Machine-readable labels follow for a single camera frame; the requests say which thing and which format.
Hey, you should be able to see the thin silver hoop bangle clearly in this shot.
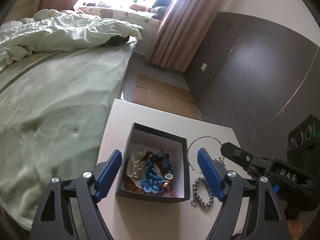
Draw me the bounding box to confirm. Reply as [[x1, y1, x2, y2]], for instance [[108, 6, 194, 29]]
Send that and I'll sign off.
[[187, 135, 225, 174]]

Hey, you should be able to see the white shell pendant piece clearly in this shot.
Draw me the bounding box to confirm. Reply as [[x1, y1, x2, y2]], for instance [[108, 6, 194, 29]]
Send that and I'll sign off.
[[126, 150, 150, 181]]

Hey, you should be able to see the dark wood wardrobe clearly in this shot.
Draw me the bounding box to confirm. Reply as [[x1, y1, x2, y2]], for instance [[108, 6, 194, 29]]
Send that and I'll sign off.
[[184, 12, 319, 159]]

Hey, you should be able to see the bed with green sheet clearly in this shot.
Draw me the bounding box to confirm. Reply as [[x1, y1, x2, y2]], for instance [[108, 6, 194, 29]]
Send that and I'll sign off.
[[1, 37, 137, 230]]

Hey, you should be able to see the flattened cardboard on floor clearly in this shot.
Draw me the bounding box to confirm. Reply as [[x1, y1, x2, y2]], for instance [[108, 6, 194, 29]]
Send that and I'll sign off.
[[132, 75, 201, 120]]

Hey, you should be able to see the black item on bed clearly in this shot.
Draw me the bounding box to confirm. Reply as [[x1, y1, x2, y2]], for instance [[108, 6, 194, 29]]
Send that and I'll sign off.
[[105, 36, 130, 47]]

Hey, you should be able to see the pink right curtain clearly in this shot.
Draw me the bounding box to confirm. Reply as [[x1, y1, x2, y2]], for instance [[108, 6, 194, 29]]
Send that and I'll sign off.
[[146, 0, 223, 72]]

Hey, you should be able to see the pale green crumpled duvet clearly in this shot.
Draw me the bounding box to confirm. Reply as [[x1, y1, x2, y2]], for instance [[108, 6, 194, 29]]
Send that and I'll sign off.
[[1, 9, 143, 70]]

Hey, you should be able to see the cartoon print window seat cushion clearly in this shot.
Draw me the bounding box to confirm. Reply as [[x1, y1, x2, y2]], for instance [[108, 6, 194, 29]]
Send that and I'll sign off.
[[78, 6, 162, 26]]

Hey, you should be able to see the dark plush on windowsill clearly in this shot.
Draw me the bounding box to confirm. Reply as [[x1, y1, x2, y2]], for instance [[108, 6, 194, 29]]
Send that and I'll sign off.
[[150, 0, 172, 21]]

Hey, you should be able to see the white wall socket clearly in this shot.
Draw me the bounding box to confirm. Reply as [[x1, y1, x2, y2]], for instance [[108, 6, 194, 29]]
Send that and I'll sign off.
[[201, 63, 207, 72]]

